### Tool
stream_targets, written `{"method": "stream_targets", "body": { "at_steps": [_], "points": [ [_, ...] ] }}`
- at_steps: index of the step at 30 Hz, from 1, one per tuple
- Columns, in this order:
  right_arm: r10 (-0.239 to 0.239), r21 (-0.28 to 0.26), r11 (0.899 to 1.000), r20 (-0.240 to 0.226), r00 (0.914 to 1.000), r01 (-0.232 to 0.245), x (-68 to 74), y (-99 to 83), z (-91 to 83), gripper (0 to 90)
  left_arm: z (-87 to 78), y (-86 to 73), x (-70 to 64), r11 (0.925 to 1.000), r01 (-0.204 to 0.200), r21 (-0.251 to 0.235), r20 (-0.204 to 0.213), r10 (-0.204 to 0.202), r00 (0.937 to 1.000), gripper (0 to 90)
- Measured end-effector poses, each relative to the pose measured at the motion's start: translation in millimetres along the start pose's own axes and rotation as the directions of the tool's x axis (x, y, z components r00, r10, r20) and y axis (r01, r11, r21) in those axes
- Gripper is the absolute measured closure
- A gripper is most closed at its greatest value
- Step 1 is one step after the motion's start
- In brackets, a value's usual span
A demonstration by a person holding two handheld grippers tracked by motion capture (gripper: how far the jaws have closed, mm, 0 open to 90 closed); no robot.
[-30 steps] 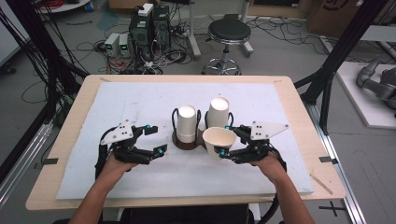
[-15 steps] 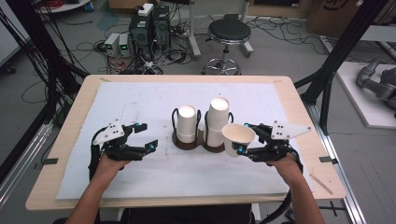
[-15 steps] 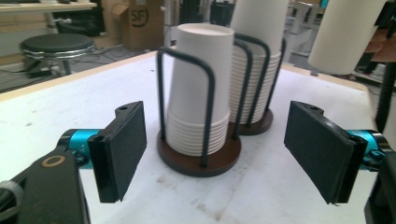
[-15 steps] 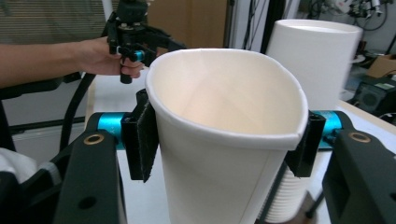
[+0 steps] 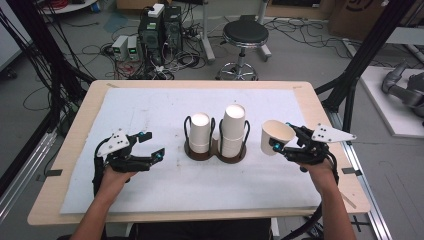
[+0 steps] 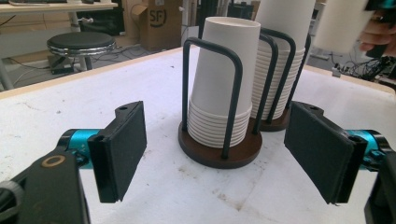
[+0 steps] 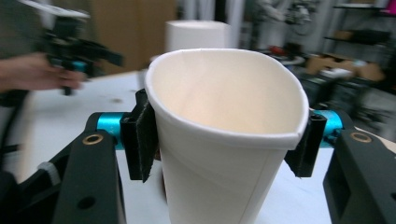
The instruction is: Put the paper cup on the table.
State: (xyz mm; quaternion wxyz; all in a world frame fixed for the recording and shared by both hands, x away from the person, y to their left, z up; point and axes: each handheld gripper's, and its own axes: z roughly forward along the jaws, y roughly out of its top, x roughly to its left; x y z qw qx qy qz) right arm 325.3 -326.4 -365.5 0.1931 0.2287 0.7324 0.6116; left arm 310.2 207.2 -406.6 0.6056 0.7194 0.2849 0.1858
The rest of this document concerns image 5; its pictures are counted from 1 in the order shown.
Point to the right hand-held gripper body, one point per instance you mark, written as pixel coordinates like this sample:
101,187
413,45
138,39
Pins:
313,151

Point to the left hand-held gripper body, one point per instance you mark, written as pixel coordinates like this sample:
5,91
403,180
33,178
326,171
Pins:
120,160

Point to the white paper cup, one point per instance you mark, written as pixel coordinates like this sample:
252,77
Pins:
271,136

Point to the tall stack of white cups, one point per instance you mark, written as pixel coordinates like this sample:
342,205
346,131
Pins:
233,133

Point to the brown double cup holder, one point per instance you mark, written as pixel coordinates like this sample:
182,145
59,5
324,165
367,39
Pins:
213,157

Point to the person's left hand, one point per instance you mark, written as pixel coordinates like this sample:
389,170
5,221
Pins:
115,180

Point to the person's right hand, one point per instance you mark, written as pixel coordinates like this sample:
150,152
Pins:
321,173

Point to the white table mat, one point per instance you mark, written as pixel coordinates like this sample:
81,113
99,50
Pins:
166,186

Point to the black tape strip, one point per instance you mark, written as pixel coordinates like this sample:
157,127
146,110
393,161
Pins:
351,171
53,173

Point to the short stack of white cups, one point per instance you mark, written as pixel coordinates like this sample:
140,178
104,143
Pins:
200,136

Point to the white floor platform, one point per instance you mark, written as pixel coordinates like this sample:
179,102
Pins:
383,110

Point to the person's dark clothing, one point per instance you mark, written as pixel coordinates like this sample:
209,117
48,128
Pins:
200,230

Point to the grey power supply unit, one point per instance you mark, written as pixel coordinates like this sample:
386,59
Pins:
120,47
133,48

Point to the black computer tower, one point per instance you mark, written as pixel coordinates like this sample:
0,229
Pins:
173,30
150,40

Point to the white metal desk leg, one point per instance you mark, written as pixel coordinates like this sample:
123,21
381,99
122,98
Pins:
207,33
265,30

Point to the black round stool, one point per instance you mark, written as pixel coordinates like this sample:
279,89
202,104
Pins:
245,33

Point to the white box on tower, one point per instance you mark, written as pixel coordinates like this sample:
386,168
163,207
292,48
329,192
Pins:
156,10

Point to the cardboard box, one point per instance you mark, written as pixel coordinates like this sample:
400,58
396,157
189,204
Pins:
356,16

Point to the white round table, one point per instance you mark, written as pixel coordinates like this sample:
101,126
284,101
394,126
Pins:
70,7

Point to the aluminium rail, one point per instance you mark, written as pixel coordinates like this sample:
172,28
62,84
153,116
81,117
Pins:
366,186
23,176

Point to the black frame post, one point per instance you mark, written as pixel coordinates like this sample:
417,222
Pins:
50,50
363,56

